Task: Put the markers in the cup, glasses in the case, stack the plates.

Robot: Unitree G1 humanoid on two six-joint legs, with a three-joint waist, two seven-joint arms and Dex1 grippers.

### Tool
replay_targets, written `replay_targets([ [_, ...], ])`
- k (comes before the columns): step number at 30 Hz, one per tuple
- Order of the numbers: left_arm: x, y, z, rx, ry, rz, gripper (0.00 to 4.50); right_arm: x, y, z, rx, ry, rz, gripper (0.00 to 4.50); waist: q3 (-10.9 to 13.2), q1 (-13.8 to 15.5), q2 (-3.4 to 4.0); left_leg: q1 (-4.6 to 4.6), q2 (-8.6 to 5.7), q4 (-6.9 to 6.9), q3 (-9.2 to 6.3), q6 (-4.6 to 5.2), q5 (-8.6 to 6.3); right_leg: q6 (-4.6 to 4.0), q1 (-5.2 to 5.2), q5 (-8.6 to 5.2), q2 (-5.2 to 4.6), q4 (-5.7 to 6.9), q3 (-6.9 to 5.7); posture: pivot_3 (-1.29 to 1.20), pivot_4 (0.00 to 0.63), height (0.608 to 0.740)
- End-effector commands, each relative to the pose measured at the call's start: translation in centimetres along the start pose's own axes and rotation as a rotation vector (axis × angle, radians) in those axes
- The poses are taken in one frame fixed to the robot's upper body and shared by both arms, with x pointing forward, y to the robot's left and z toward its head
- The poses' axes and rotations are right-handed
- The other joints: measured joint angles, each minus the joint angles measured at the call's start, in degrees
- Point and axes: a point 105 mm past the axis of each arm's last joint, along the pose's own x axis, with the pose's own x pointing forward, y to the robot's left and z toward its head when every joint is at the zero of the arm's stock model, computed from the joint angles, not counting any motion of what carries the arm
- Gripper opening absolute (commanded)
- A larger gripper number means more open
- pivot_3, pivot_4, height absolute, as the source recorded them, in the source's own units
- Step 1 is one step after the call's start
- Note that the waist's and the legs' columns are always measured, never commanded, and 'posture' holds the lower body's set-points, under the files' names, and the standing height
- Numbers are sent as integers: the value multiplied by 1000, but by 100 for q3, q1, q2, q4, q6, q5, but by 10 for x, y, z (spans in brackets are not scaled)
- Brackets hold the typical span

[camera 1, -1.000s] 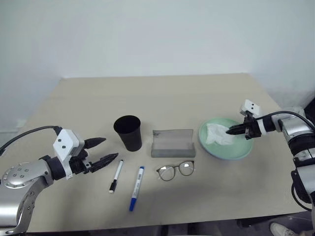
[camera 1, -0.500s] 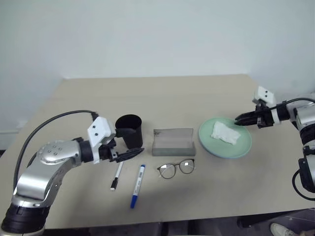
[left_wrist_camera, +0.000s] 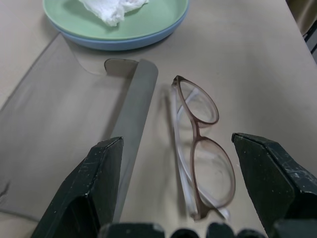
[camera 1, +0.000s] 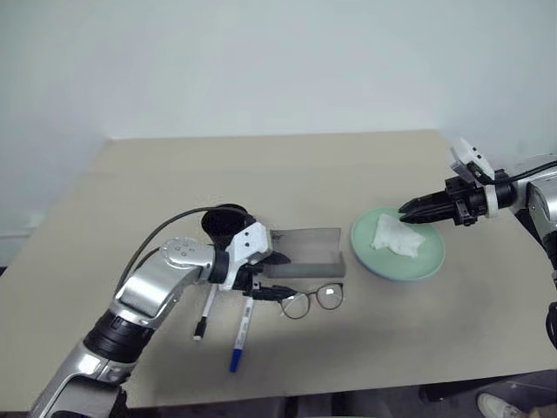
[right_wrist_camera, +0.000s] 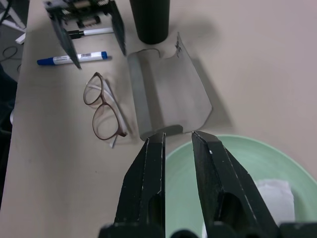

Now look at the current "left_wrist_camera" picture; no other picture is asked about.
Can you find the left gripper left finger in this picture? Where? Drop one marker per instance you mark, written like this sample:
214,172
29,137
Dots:
84,188

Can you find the grey rectangular block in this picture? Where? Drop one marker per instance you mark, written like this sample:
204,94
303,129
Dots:
138,99

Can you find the blue plate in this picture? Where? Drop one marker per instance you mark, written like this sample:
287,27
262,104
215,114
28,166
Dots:
111,45

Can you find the brown frame glasses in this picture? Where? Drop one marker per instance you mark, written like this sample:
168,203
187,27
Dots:
198,135

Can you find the green plate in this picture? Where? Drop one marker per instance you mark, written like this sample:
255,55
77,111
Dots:
148,22

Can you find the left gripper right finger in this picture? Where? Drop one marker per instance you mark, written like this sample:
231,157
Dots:
272,178

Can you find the white crumpled tissue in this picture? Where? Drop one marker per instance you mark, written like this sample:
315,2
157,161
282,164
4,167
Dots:
111,12

